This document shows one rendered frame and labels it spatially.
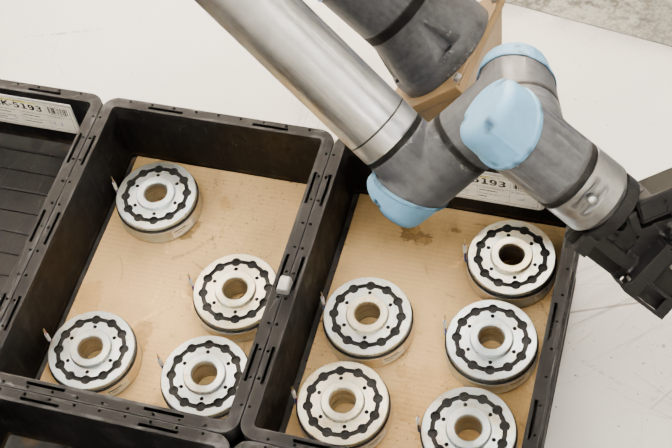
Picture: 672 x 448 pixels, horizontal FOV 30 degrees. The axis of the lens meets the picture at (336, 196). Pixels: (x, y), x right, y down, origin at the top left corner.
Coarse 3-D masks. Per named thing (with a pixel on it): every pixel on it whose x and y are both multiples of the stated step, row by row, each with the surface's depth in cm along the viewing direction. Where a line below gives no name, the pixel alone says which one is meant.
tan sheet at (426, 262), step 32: (352, 224) 154; (384, 224) 153; (448, 224) 152; (480, 224) 152; (544, 224) 151; (352, 256) 151; (384, 256) 151; (416, 256) 150; (448, 256) 150; (416, 288) 148; (448, 288) 147; (320, 320) 147; (416, 320) 145; (448, 320) 145; (544, 320) 144; (320, 352) 144; (416, 352) 143; (416, 384) 141; (448, 384) 140; (416, 416) 138
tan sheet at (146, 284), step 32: (160, 160) 162; (224, 192) 158; (256, 192) 158; (288, 192) 157; (224, 224) 156; (256, 224) 155; (288, 224) 155; (96, 256) 155; (128, 256) 154; (160, 256) 154; (192, 256) 153; (256, 256) 152; (96, 288) 152; (128, 288) 152; (160, 288) 151; (128, 320) 149; (160, 320) 149; (192, 320) 148; (96, 352) 147; (160, 352) 146
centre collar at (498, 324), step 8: (488, 320) 140; (496, 320) 140; (472, 328) 140; (480, 328) 140; (496, 328) 140; (504, 328) 139; (472, 336) 139; (504, 336) 139; (512, 336) 139; (472, 344) 139; (480, 344) 139; (504, 344) 138; (512, 344) 139; (480, 352) 138; (488, 352) 138; (496, 352) 138; (504, 352) 138
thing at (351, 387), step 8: (336, 384) 138; (344, 384) 137; (352, 384) 137; (328, 392) 137; (352, 392) 137; (360, 392) 137; (320, 400) 137; (328, 400) 137; (360, 400) 136; (328, 408) 136; (352, 408) 136; (360, 408) 136; (328, 416) 136; (336, 416) 135; (344, 416) 135; (352, 416) 135
